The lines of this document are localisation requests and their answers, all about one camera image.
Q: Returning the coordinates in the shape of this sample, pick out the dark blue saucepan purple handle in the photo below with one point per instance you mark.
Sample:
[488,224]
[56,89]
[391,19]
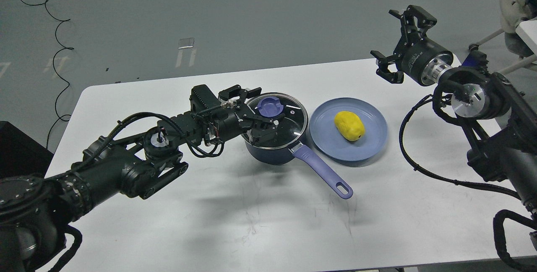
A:
[301,151]

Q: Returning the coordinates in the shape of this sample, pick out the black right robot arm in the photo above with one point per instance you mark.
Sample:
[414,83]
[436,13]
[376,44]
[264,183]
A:
[498,123]

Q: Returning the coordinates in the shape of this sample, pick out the white chair with cloth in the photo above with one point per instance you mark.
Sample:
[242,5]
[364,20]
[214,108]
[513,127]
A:
[514,13]

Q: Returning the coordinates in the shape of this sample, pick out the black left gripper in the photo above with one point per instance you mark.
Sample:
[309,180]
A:
[234,118]

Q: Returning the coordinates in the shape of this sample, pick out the yellow potato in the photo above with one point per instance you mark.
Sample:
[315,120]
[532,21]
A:
[349,125]

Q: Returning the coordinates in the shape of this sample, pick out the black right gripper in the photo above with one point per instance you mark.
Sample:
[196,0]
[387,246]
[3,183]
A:
[422,54]

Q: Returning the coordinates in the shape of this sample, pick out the glass lid purple knob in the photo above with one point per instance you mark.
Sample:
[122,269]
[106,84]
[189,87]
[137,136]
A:
[289,129]

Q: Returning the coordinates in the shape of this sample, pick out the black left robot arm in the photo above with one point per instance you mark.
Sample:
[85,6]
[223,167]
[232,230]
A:
[139,157]

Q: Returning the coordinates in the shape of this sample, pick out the clear plastic piece on floor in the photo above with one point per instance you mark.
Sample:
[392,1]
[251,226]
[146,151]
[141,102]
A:
[186,43]

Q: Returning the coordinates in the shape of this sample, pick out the black box at left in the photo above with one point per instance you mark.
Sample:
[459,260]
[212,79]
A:
[20,154]

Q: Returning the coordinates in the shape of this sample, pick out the blue round plate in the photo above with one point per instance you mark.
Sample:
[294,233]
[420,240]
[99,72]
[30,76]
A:
[327,138]

